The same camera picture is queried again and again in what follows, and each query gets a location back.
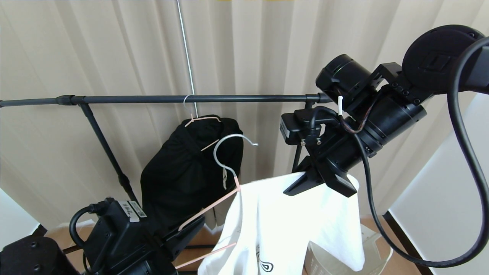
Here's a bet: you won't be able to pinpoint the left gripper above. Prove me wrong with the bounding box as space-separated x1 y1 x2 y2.
115 235 182 275

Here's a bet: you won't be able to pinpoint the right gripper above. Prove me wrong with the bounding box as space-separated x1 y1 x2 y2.
304 92 427 198

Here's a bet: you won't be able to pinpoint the pink clothes hanger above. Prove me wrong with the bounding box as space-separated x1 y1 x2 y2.
183 95 223 152
175 134 259 270

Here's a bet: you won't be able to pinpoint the black shorts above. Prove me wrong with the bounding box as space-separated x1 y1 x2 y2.
140 115 244 234

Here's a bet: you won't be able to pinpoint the white garment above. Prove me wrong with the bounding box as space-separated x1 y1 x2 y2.
198 172 366 275

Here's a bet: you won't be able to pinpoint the white laundry basket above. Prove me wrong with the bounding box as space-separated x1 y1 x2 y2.
304 223 393 275

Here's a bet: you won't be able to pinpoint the black clothes rack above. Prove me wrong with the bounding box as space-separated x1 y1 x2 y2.
0 93 334 275

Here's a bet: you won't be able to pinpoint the beige curtain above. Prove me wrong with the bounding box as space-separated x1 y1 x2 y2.
0 0 489 233

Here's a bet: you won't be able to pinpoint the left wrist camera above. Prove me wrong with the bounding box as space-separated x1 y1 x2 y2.
82 198 154 268

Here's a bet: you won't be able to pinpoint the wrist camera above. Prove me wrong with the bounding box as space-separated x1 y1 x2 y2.
280 108 341 146
82 198 154 268

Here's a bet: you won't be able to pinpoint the black cable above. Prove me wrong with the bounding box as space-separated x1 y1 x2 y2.
69 204 111 249
309 36 489 268

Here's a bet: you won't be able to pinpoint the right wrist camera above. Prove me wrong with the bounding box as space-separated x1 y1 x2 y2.
280 108 341 146

